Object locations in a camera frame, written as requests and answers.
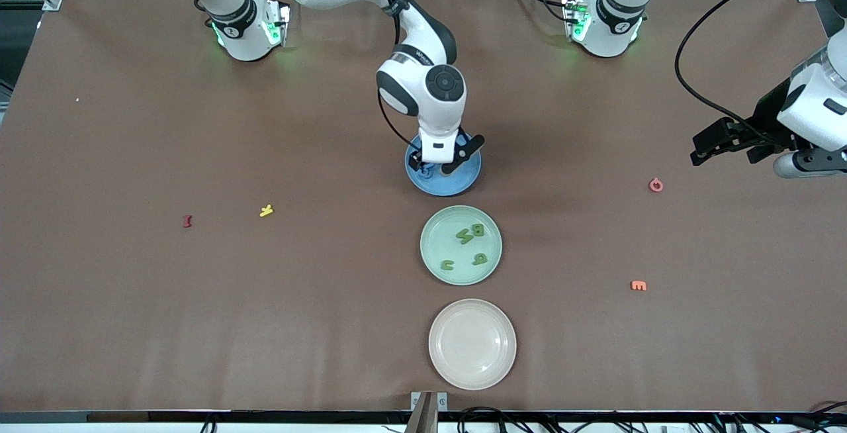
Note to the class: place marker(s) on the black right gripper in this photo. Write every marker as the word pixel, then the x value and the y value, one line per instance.
pixel 413 163

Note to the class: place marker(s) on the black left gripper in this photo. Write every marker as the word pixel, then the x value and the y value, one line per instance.
pixel 767 115

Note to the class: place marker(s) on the green foam letter B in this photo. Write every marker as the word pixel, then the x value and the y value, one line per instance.
pixel 478 230

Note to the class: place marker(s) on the green foam letter q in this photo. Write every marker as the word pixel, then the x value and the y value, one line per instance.
pixel 476 261

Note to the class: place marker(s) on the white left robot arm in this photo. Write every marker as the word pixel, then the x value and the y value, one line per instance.
pixel 605 26

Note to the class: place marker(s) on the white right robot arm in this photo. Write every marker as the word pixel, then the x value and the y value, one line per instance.
pixel 423 82

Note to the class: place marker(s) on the blue plate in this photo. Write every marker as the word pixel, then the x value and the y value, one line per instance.
pixel 463 181

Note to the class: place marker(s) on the green plate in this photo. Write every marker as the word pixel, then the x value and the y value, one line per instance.
pixel 437 238

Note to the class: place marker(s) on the red foam letter O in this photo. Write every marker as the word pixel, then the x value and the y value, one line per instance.
pixel 651 185

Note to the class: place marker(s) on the yellow foam letter Y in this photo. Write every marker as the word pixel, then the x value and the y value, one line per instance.
pixel 266 211

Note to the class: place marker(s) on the orange foam letter E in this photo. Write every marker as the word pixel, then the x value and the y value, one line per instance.
pixel 638 285

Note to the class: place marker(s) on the beige plate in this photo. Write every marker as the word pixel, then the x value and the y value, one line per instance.
pixel 472 344

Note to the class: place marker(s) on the brown table cover sheet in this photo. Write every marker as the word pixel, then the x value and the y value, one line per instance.
pixel 331 353

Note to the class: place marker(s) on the grey metal mount bracket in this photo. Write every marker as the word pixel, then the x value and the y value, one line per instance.
pixel 423 413

